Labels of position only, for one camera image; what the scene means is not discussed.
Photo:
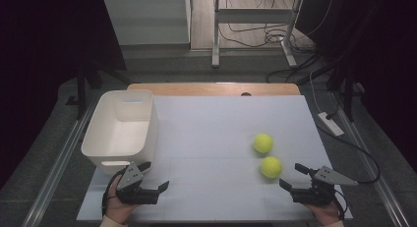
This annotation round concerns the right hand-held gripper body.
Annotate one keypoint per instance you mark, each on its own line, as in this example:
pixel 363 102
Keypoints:
pixel 319 191

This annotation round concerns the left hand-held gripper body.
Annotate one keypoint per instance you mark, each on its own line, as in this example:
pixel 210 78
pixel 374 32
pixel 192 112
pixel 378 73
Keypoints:
pixel 132 194

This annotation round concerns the yellow tennis ball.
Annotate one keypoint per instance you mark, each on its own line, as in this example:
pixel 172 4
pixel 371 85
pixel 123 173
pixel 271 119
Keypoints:
pixel 263 143
pixel 271 167

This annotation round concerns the white plastic bin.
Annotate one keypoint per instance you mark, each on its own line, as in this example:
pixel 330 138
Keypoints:
pixel 121 132

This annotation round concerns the person's left hand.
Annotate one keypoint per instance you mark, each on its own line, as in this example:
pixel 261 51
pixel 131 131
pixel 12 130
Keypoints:
pixel 118 210

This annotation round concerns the person's right hand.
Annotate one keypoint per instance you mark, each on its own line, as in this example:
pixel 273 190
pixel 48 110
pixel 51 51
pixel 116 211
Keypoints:
pixel 323 214

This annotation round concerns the white power strip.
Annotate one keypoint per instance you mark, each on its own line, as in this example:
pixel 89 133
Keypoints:
pixel 331 124

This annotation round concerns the black stand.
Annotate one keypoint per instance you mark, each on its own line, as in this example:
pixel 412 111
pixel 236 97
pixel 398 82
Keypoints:
pixel 347 89
pixel 82 89

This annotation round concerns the wooden table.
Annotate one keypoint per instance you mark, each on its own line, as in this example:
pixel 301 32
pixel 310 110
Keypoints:
pixel 209 88

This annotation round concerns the white cabinet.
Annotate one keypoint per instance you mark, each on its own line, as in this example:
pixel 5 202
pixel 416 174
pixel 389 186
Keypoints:
pixel 147 20

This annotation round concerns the metal floor rail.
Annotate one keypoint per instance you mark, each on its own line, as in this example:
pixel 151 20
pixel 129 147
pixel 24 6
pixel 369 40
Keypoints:
pixel 373 174
pixel 55 174

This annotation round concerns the white metal desk frame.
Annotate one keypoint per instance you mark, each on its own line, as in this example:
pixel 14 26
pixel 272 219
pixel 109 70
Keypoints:
pixel 252 15

